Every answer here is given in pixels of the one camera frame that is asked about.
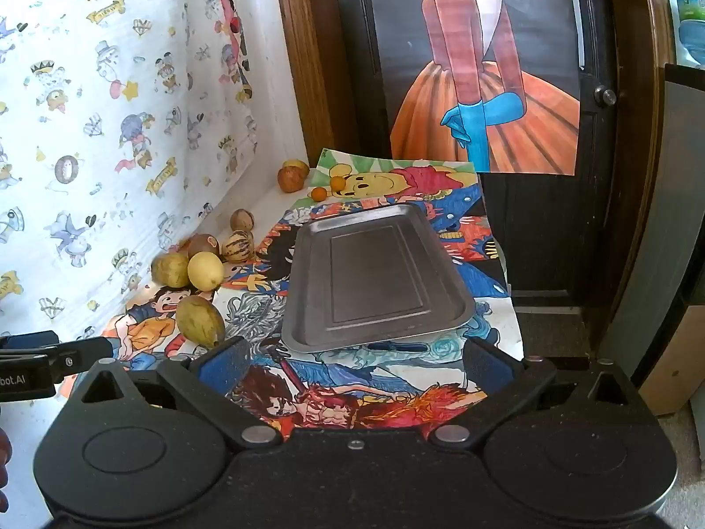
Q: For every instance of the grey panel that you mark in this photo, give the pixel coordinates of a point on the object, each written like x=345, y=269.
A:
x=661, y=204

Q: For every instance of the cartoon boys drawing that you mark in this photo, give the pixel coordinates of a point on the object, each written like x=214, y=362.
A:
x=143, y=330

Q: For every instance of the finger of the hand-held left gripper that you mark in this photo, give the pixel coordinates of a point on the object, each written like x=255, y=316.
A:
x=82, y=354
x=27, y=340

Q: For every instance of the metal tray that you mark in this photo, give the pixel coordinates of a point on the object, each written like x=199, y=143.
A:
x=374, y=281

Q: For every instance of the yellow-green round fruit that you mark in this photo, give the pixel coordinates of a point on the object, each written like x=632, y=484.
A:
x=298, y=164

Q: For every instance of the yellow bear drawing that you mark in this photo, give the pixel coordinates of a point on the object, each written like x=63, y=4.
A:
x=385, y=179

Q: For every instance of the metal door knob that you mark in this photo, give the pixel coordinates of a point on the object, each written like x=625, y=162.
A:
x=605, y=96

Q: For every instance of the blue red monster drawing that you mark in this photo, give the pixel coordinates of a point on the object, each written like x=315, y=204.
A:
x=473, y=231

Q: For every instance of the red-brown round fruit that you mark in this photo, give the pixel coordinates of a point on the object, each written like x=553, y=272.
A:
x=290, y=180

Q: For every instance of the grey-haired character drawing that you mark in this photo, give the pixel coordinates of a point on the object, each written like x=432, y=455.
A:
x=330, y=391

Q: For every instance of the round yellow lemon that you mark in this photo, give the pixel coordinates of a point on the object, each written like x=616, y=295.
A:
x=205, y=271

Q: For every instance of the person's left hand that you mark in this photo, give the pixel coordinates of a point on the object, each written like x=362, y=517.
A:
x=4, y=446

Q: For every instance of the small orange kumquat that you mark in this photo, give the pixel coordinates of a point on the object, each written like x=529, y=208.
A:
x=337, y=182
x=318, y=193

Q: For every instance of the spiky-haired hero drawing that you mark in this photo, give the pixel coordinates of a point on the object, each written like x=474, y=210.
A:
x=275, y=256

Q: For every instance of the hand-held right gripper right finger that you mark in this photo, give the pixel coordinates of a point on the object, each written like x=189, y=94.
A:
x=490, y=366

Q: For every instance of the tan striped round fruit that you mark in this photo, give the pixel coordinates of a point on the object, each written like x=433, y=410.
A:
x=240, y=219

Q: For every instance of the plastic water bottle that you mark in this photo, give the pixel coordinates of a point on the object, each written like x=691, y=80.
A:
x=691, y=22

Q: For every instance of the purple-striped pepino melon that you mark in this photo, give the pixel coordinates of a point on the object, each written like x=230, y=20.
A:
x=238, y=246

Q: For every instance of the brown kiwi with sticker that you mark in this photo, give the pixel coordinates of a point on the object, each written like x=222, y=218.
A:
x=202, y=243

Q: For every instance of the greenish-brown fruit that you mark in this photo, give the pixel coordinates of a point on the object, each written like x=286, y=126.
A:
x=169, y=270

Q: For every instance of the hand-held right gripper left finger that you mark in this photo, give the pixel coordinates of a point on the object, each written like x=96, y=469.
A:
x=223, y=361

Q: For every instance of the cardboard box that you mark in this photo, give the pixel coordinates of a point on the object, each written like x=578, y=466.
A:
x=677, y=363

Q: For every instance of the white cartoon-print cloth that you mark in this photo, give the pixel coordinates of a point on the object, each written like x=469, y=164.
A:
x=110, y=121

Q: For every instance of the dark door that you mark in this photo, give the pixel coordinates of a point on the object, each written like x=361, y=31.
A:
x=540, y=231

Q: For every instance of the oblong yellow-green fruit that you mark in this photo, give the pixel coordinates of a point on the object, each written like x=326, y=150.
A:
x=199, y=319

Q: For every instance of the wall poster orange dress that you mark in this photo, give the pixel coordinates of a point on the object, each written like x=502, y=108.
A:
x=440, y=121

